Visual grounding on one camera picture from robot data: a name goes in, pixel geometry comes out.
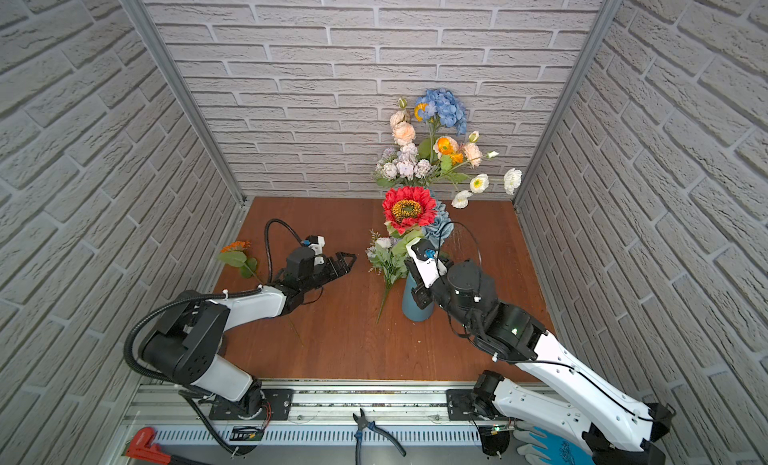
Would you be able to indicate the red gerbera flower stem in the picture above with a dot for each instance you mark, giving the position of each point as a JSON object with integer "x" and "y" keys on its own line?
{"x": 404, "y": 215}

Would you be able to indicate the red clamp tool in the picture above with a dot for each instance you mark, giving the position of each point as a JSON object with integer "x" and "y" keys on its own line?
{"x": 144, "y": 448}

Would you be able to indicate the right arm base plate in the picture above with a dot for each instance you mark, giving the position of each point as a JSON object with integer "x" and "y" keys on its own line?
{"x": 471, "y": 405}

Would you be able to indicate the orange gerbera flower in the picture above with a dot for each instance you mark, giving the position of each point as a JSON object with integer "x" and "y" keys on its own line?
{"x": 237, "y": 256}

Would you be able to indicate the white ranunculus flower stem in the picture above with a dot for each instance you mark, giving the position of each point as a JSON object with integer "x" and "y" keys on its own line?
{"x": 480, "y": 183}

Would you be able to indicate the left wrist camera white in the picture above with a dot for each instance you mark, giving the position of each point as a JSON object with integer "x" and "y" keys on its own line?
{"x": 316, "y": 243}

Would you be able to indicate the dusty blue hydrangea stem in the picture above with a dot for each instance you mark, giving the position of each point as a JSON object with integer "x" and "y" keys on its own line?
{"x": 440, "y": 230}

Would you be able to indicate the teal ceramic vase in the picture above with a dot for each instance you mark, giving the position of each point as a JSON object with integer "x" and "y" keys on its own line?
{"x": 410, "y": 307}

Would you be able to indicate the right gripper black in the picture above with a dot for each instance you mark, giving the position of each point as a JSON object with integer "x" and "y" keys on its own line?
{"x": 425, "y": 296}

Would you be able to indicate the blue hydrangea flower stem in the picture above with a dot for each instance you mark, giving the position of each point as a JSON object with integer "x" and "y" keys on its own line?
{"x": 443, "y": 97}

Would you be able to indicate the aluminium mounting rail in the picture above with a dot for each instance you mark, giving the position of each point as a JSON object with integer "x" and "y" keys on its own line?
{"x": 320, "y": 413}

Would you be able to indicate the blue handled pliers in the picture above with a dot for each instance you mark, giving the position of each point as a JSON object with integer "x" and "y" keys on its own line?
{"x": 363, "y": 425}

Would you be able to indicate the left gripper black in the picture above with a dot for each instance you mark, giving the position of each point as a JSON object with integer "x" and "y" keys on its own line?
{"x": 327, "y": 270}

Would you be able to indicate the white lilac bouquet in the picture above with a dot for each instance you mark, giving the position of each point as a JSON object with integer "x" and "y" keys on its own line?
{"x": 403, "y": 167}
{"x": 387, "y": 255}

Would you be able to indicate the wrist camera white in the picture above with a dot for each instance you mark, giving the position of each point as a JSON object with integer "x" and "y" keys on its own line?
{"x": 316, "y": 243}
{"x": 427, "y": 265}

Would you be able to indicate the peach rose flower stem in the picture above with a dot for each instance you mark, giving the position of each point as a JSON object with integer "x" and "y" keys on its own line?
{"x": 462, "y": 150}

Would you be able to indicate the blue grey work glove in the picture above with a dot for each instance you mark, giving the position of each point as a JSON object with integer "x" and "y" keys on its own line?
{"x": 539, "y": 447}

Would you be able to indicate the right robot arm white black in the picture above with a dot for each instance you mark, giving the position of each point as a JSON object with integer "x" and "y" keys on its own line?
{"x": 607, "y": 424}

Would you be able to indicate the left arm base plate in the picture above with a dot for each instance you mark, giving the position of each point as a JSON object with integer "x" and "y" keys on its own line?
{"x": 255, "y": 405}

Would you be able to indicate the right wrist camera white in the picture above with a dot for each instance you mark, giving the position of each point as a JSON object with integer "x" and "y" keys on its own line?
{"x": 427, "y": 265}

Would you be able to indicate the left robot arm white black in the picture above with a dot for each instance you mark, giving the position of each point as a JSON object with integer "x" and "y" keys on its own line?
{"x": 183, "y": 345}

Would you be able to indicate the orange yellow flower stem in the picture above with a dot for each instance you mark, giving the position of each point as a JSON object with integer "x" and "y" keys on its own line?
{"x": 437, "y": 117}

